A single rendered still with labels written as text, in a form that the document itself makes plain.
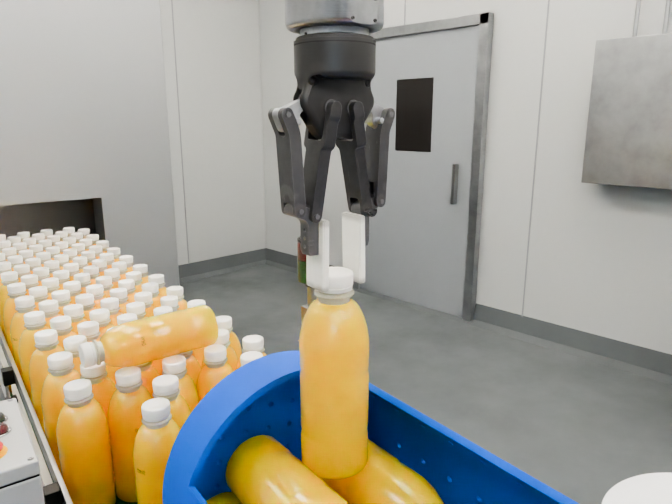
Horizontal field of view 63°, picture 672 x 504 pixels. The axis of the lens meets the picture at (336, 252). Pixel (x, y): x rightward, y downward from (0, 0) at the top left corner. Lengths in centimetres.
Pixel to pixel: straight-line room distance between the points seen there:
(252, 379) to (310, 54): 35
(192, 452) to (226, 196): 511
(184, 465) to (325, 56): 43
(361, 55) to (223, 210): 520
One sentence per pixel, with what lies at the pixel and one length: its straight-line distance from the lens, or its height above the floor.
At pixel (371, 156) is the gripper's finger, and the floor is 147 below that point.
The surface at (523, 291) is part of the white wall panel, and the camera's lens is 412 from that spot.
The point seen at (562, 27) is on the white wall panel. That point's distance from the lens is 394.
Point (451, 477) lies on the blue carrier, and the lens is 69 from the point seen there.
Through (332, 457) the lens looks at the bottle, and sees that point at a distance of 60.
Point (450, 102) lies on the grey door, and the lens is 424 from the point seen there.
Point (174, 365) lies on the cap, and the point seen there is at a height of 112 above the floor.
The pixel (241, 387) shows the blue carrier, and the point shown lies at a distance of 63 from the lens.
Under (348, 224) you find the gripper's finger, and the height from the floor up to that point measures 141.
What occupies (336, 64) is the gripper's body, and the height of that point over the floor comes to 156.
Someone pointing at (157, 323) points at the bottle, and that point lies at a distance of 96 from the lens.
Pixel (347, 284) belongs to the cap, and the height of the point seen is 135.
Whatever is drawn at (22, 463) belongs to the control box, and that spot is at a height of 110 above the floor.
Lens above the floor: 151
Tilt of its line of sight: 13 degrees down
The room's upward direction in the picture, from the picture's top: straight up
